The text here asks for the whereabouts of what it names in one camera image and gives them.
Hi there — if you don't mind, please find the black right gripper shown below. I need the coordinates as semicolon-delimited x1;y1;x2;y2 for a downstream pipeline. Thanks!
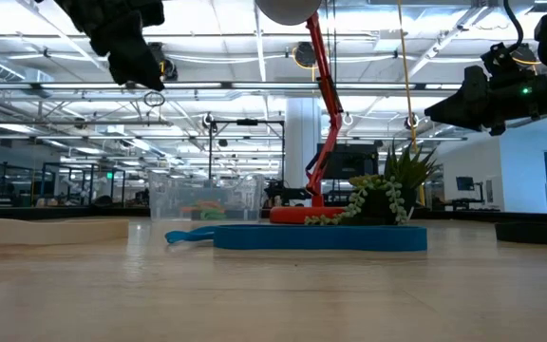
424;65;547;137

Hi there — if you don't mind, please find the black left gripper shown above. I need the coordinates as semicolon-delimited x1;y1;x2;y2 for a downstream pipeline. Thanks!
54;0;167;92

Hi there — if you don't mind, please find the blue plastic utensil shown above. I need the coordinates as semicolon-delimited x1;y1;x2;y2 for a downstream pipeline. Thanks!
164;225;217;245

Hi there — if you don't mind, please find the beige wooden board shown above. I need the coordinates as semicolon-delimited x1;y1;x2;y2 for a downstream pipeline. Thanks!
0;217;131;246

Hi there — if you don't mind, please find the clear plastic bin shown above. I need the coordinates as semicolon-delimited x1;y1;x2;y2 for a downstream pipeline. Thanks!
148;171;266;222

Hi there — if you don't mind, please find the small monitor on stand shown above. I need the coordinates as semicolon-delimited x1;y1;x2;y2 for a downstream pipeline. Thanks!
455;176;484;206

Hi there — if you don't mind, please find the black monitor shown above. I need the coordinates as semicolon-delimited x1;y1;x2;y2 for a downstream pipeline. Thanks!
318;142;380;181

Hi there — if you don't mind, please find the potted succulent plant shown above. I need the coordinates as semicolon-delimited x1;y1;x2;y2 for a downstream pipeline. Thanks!
304;140;441;227

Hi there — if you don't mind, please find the red desk lamp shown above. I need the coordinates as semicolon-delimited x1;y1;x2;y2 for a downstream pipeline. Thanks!
254;0;350;225

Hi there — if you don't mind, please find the white pillar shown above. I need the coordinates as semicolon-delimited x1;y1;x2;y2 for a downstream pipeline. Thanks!
283;97;322;191

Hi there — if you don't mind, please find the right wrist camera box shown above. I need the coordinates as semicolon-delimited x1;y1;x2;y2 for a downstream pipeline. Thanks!
480;41;525;80

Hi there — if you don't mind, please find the ceiling cable reel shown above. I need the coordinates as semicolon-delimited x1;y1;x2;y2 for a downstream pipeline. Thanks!
147;41;179;82
293;41;317;68

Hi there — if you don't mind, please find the yellow hanging cable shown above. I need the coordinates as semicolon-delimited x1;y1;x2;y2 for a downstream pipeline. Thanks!
395;0;426;206

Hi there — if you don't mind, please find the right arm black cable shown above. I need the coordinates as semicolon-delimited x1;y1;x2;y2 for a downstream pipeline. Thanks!
503;0;525;51

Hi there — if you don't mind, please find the black cage frame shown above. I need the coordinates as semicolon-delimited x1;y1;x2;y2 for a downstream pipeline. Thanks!
40;162;126;206

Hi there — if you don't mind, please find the black metal frame stand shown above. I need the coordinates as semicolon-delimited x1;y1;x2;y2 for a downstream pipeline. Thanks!
208;118;286;191

